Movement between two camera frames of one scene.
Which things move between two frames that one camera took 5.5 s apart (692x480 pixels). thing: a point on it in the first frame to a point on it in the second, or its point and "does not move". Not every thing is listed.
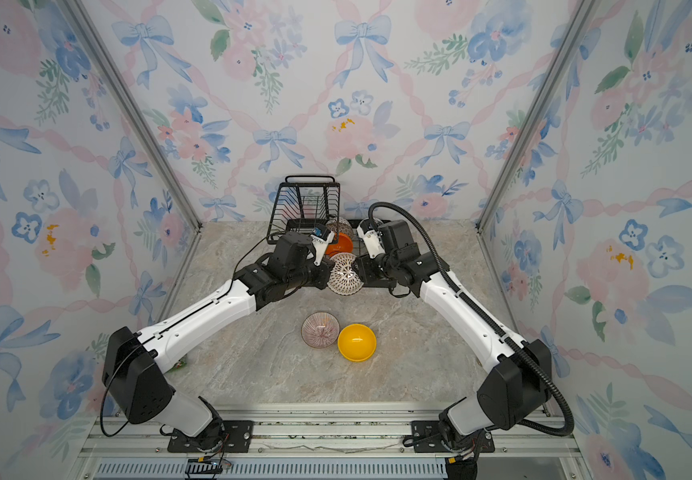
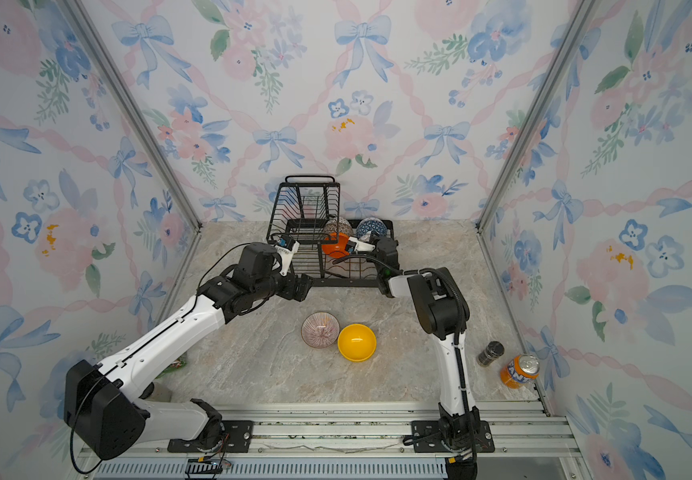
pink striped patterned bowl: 320,329 does not move
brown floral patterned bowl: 340,225 does not move
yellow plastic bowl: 357,342 does not move
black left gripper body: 317,276 to 286,286
